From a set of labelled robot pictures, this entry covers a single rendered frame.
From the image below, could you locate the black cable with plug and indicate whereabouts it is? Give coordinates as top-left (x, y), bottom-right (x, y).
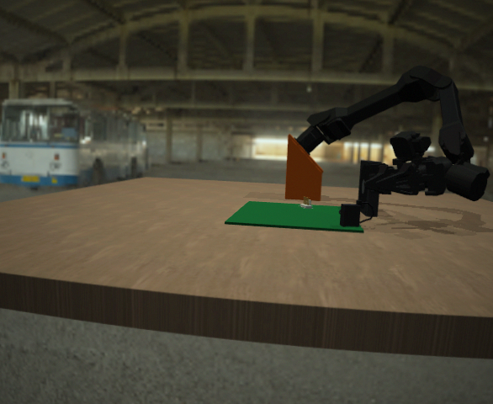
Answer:
top-left (339, 200), bottom-right (374, 227)

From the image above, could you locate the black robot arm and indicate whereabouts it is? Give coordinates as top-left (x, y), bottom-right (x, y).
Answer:
top-left (295, 65), bottom-right (490, 201)

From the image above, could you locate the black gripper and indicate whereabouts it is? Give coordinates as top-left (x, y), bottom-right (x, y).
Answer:
top-left (364, 159), bottom-right (446, 196)

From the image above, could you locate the green circuit board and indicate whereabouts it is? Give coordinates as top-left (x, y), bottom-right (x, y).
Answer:
top-left (225, 197), bottom-right (364, 233)

